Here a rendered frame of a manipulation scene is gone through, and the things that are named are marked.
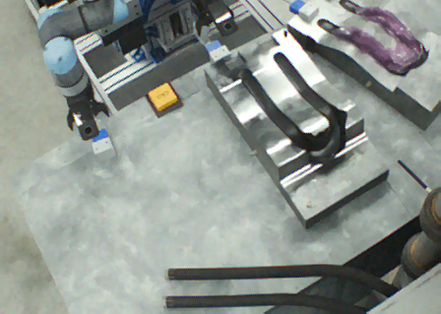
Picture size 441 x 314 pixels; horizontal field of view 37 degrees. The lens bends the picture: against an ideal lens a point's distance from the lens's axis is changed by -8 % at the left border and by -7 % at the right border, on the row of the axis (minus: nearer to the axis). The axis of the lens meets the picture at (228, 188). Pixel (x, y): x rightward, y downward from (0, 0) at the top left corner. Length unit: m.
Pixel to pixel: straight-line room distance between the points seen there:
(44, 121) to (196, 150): 1.26
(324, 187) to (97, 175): 0.60
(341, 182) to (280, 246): 0.22
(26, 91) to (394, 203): 1.87
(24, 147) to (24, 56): 0.49
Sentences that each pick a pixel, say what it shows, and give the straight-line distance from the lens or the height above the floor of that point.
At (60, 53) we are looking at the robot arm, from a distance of 1.55.
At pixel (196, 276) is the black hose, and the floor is 0.84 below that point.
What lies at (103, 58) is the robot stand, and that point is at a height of 0.21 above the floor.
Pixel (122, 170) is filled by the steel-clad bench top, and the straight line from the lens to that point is 1.90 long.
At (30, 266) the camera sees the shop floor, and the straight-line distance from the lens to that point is 2.78.
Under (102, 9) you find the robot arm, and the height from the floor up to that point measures 1.26.
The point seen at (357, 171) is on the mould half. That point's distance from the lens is 1.78.
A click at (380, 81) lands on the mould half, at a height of 0.87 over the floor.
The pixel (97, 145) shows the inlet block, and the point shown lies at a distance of 1.89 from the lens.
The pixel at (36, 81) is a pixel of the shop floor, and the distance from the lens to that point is 3.17.
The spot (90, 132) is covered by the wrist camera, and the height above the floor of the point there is 1.06.
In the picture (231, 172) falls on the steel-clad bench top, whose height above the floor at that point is 0.80.
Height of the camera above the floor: 2.47
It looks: 65 degrees down
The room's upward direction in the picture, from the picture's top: 12 degrees counter-clockwise
